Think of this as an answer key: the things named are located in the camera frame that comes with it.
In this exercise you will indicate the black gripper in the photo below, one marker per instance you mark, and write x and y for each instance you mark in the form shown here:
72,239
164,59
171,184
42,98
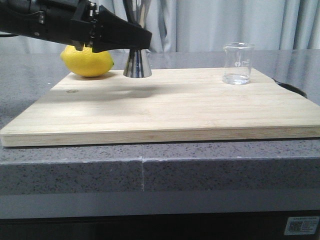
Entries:
77,23

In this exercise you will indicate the steel double jigger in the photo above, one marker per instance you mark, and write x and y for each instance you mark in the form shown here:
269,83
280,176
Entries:
137,65

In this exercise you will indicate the glass beaker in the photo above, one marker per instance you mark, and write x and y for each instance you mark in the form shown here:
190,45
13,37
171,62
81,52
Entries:
237,63

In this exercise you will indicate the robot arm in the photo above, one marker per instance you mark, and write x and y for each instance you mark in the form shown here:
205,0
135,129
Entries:
14,17

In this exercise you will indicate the yellow lemon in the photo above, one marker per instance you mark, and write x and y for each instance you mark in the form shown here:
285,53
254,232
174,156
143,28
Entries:
86,63

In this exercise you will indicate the grey curtain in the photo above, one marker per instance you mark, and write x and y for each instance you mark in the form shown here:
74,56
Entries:
207,25

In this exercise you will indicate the wooden cutting board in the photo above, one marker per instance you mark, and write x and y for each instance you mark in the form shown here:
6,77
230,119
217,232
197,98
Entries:
172,105

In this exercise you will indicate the white QR label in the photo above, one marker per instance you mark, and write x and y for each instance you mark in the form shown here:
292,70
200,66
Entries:
301,225

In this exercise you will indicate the black board handle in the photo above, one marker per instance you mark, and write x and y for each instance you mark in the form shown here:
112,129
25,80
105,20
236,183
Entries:
291,88

